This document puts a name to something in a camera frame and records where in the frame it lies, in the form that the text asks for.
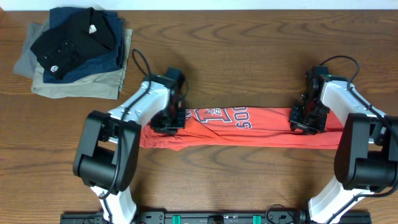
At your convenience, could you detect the red soccer t-shirt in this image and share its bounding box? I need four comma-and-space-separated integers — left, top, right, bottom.
140, 107, 343, 151

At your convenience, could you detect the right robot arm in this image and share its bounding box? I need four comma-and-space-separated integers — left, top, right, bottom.
289, 72, 397, 223

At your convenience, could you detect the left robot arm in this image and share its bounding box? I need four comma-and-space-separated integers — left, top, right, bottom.
73, 76, 185, 223

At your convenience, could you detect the khaki folded garment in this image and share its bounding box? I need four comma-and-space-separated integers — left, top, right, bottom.
31, 29, 133, 100

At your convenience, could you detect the navy folded shirt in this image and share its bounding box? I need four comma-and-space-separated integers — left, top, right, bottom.
43, 11, 124, 84

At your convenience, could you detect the black folded polo shirt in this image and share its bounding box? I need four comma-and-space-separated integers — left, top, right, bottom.
30, 7, 116, 80

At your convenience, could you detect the grey folded garment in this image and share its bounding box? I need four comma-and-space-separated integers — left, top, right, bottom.
13, 19, 50, 79

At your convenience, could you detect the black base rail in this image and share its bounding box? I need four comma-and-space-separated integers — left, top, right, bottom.
60, 209, 372, 224

